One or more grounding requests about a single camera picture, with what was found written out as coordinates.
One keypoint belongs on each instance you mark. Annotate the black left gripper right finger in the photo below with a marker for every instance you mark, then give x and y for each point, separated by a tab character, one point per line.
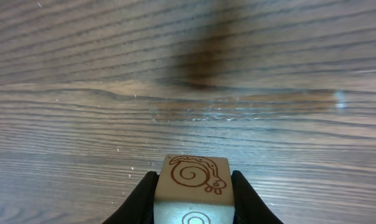
249	207

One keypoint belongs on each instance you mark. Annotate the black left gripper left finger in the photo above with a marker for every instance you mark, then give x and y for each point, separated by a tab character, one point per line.
138	207

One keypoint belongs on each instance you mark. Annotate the white block snail picture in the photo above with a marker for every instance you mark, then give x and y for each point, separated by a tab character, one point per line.
194	190

